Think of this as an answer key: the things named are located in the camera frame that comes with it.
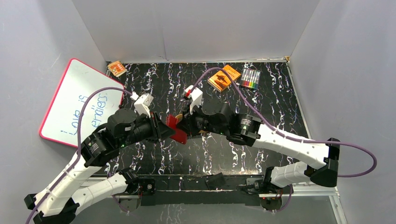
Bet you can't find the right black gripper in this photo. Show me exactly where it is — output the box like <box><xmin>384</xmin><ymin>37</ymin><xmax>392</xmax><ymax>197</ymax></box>
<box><xmin>174</xmin><ymin>104</ymin><xmax>226</xmax><ymax>139</ymax></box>

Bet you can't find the red card holder wallet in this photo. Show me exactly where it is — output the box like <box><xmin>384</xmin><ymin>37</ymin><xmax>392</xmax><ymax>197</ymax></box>
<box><xmin>166</xmin><ymin>115</ymin><xmax>187</xmax><ymax>145</ymax></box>

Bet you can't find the orange oval tray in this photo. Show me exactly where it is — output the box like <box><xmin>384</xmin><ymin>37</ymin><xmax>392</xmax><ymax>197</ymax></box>
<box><xmin>175</xmin><ymin>114</ymin><xmax>183</xmax><ymax>123</ymax></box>

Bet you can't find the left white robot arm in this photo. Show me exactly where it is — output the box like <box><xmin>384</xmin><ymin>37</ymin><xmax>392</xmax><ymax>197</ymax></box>
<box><xmin>24</xmin><ymin>109</ymin><xmax>175</xmax><ymax>224</ymax></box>

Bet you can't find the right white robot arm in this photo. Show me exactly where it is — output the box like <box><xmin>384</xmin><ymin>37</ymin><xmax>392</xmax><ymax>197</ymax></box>
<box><xmin>176</xmin><ymin>99</ymin><xmax>339</xmax><ymax>193</ymax></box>

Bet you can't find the small orange card box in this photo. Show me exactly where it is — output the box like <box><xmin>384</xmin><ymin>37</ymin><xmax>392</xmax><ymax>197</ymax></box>
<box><xmin>107</xmin><ymin>61</ymin><xmax>127</xmax><ymax>77</ymax></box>

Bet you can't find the orange book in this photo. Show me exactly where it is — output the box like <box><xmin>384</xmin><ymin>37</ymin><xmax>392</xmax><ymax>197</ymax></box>
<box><xmin>207</xmin><ymin>64</ymin><xmax>241</xmax><ymax>92</ymax></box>

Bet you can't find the pack of coloured markers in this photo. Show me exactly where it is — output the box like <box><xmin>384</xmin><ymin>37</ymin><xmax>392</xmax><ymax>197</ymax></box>
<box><xmin>240</xmin><ymin>68</ymin><xmax>261</xmax><ymax>90</ymax></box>

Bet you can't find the pink framed whiteboard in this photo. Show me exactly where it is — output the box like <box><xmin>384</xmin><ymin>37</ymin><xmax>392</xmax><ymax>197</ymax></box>
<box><xmin>39</xmin><ymin>58</ymin><xmax>124</xmax><ymax>147</ymax></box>

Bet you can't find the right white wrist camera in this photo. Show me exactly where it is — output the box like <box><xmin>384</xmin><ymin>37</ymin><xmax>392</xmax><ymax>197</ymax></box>
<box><xmin>184</xmin><ymin>85</ymin><xmax>203</xmax><ymax>114</ymax></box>

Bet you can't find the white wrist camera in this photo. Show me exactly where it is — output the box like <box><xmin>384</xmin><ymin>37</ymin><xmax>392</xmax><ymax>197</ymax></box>
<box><xmin>130</xmin><ymin>92</ymin><xmax>154</xmax><ymax>118</ymax></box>
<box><xmin>184</xmin><ymin>85</ymin><xmax>203</xmax><ymax>114</ymax></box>

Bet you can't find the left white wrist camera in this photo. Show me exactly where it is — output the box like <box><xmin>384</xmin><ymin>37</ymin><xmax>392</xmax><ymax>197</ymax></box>
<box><xmin>130</xmin><ymin>92</ymin><xmax>154</xmax><ymax>118</ymax></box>

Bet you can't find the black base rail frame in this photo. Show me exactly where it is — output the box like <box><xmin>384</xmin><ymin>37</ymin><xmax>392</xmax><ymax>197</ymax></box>
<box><xmin>111</xmin><ymin>175</ymin><xmax>339</xmax><ymax>214</ymax></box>

